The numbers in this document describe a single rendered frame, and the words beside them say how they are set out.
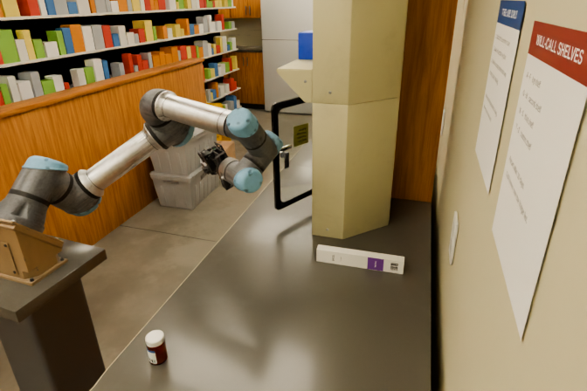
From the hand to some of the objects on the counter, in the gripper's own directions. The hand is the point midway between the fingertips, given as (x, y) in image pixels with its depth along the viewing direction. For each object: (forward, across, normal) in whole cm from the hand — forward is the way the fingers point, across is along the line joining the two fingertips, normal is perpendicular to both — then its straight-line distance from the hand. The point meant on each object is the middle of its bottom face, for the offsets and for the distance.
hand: (204, 158), depth 144 cm
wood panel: (-20, -50, +47) cm, 71 cm away
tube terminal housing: (-31, -31, +40) cm, 60 cm away
